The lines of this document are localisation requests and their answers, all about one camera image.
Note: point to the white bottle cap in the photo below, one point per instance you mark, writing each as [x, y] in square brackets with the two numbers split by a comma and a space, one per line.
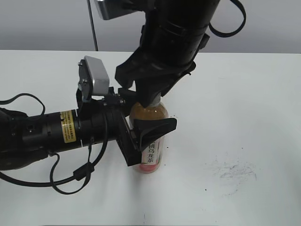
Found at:
[156, 100]

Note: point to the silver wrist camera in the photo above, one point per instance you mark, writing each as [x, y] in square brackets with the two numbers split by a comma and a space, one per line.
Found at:
[93, 78]
[110, 9]

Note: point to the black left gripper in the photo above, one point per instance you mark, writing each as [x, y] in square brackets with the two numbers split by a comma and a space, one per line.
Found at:
[101, 121]

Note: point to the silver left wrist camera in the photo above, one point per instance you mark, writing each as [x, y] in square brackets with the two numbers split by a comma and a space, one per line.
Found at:
[93, 78]

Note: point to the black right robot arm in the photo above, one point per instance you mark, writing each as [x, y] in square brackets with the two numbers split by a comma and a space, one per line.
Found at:
[182, 12]

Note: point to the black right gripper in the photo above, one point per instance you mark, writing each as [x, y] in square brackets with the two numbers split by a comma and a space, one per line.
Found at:
[166, 53]

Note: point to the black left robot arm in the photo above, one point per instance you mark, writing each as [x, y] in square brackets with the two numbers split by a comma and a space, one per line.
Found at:
[25, 140]

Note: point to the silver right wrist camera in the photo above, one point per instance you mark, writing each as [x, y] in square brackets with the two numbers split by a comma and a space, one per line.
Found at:
[110, 9]

